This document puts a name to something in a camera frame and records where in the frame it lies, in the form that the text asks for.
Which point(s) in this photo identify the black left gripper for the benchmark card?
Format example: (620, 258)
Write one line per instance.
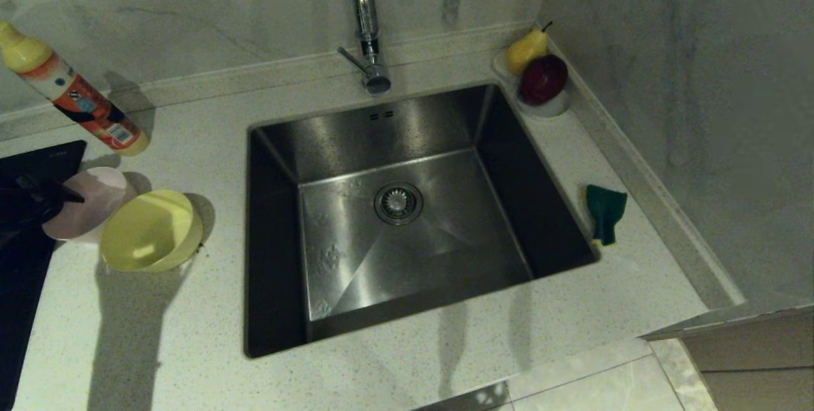
(19, 204)

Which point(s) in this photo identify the pink plastic bowl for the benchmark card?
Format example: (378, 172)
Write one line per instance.
(98, 207)

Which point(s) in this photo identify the orange label dish soap bottle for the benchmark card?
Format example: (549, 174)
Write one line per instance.
(79, 102)

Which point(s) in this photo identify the yellow plastic bowl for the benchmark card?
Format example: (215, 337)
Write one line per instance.
(152, 233)

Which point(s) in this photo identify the chrome faucet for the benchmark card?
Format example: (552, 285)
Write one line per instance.
(365, 10)

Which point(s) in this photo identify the green and yellow sponge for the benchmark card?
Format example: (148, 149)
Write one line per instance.
(604, 207)

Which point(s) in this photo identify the stainless steel sink basin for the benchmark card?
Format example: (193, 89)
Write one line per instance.
(445, 245)

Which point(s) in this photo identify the black induction cooktop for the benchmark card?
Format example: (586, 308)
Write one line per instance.
(19, 303)

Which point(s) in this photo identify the round metal drain strainer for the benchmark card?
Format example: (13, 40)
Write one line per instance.
(398, 203)

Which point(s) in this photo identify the yellow pear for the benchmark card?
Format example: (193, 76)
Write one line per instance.
(526, 49)

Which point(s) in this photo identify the dark red apple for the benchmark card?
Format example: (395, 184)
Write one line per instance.
(545, 79)

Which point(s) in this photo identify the small white dish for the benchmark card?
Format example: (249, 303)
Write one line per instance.
(552, 109)

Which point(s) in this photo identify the beige wooden cabinet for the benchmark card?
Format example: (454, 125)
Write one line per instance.
(757, 360)

